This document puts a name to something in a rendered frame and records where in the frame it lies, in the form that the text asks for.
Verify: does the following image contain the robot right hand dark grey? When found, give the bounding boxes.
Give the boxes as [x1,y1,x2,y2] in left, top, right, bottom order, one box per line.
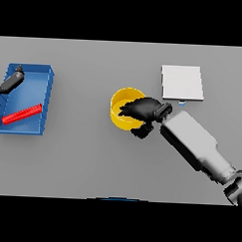
[118,95,174,141]

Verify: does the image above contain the robot left hand dark grey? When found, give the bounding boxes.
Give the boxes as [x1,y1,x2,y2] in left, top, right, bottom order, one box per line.
[0,57,26,105]

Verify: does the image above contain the yellow bowl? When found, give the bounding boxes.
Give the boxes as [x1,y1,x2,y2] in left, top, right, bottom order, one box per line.
[109,86,148,132]

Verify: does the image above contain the red beaker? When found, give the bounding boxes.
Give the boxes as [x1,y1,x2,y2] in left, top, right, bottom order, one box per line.
[0,101,44,127]

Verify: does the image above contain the pale square measuring scale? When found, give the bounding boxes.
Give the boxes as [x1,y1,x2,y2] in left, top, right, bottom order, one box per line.
[159,64,206,108]

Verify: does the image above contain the blue tray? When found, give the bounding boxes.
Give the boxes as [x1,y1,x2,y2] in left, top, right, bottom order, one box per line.
[0,62,56,136]

